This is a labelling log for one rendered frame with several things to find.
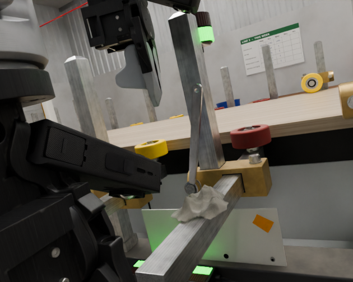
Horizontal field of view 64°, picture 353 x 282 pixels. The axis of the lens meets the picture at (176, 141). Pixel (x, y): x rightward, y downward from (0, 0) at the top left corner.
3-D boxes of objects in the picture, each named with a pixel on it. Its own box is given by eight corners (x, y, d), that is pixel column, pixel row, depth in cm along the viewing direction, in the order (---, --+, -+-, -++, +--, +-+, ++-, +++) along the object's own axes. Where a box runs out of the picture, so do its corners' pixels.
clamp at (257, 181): (267, 197, 44) (261, 165, 43) (190, 199, 51) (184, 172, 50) (273, 184, 49) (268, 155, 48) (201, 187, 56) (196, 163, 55)
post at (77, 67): (132, 272, 63) (74, 54, 56) (120, 271, 65) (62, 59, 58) (141, 263, 66) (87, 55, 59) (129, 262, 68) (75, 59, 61)
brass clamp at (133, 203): (139, 210, 56) (133, 186, 55) (89, 210, 62) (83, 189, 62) (154, 197, 61) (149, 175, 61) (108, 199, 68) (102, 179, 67)
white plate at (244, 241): (286, 267, 45) (276, 209, 44) (152, 255, 58) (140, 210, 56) (287, 265, 46) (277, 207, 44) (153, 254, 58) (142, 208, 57)
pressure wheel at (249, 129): (274, 184, 55) (264, 126, 54) (235, 186, 59) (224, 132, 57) (280, 171, 62) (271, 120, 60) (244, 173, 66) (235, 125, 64)
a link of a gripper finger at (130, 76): (126, 113, 43) (112, 52, 42) (164, 104, 43) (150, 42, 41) (120, 114, 40) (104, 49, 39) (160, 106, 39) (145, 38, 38)
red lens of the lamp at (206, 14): (204, 23, 47) (201, 9, 46) (172, 33, 49) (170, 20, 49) (216, 27, 52) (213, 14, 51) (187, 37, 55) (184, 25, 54)
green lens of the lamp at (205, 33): (207, 38, 47) (204, 24, 47) (176, 48, 50) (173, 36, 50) (219, 41, 52) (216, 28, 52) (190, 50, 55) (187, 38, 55)
